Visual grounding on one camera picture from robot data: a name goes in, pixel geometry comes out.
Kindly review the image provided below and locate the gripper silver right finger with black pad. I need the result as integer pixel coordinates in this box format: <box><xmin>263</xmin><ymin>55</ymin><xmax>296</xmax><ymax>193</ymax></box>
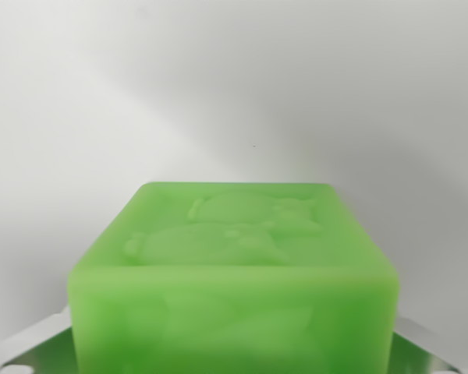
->
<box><xmin>389</xmin><ymin>315</ymin><xmax>468</xmax><ymax>374</ymax></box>

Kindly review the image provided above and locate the green embossed cube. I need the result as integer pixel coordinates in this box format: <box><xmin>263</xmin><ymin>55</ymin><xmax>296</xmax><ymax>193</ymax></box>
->
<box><xmin>66</xmin><ymin>181</ymin><xmax>400</xmax><ymax>374</ymax></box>

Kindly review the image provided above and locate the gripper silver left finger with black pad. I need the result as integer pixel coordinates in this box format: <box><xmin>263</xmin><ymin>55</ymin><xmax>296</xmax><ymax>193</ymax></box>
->
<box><xmin>0</xmin><ymin>305</ymin><xmax>78</xmax><ymax>374</ymax></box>

